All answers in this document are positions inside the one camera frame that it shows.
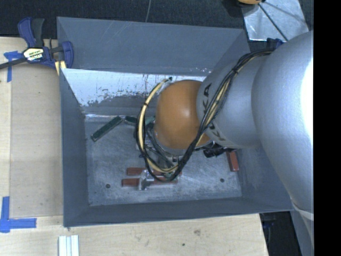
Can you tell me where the pale wood flat board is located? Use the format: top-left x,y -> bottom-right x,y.
10,37 -> 65,219

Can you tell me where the red-brown flat block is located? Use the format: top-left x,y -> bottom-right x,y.
121,178 -> 178,188
126,167 -> 184,177
225,149 -> 240,173

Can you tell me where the dark green flat block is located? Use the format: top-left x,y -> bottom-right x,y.
90,116 -> 124,143

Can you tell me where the grey metal bin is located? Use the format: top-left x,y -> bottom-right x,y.
56,16 -> 294,228

